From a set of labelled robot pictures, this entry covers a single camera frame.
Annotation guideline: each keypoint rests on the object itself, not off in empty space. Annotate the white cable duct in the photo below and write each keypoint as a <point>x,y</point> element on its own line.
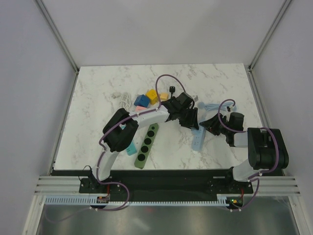
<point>105,200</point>

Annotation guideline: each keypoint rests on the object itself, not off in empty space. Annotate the pink cube socket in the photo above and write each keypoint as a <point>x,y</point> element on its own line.
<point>140,108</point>

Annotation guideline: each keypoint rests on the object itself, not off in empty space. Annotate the yellow plug adapter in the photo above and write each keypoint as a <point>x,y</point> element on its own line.
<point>164,96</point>

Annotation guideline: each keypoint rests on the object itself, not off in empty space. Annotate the blue cube socket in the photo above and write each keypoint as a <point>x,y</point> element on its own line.
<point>142,100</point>

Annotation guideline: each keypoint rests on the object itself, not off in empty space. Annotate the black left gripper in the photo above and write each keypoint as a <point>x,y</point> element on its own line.
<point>192,123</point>

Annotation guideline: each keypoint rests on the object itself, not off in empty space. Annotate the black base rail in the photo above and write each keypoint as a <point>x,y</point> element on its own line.
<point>162,185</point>

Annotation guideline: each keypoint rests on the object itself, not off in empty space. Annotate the teal power strip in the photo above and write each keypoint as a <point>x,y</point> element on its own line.
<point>131,149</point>

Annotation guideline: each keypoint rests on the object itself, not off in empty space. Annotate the green power strip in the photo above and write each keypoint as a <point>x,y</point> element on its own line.
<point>146,146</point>

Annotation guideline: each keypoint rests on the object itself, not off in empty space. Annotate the yellow cube socket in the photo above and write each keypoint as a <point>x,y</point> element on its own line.
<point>152,95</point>

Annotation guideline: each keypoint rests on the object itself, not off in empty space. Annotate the light blue power strip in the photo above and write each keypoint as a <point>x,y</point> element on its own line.
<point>198,139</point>

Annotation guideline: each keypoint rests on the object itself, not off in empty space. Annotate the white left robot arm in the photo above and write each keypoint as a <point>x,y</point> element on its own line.
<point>122,127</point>

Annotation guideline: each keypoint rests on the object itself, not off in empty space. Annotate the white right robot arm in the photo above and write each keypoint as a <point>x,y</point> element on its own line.
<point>266,150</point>

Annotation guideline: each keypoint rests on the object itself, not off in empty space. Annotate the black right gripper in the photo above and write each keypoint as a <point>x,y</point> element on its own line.
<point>211,124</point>

